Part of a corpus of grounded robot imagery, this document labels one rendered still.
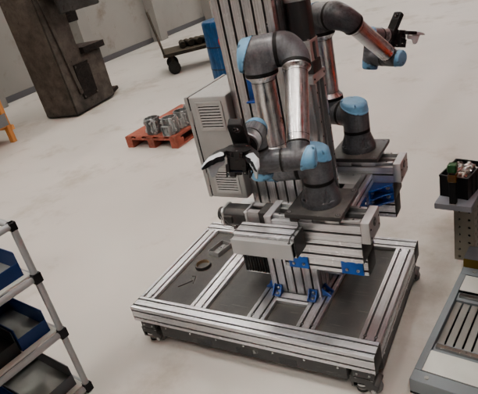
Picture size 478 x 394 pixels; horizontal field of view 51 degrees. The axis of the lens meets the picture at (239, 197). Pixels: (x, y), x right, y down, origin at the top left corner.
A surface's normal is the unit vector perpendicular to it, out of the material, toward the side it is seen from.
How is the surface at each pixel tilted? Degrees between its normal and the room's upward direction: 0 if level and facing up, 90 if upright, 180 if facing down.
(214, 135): 90
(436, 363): 0
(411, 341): 0
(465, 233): 90
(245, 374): 0
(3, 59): 90
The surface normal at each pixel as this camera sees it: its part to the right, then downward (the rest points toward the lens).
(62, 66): 0.91, 0.00
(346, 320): -0.21, -0.88
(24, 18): -0.36, 0.51
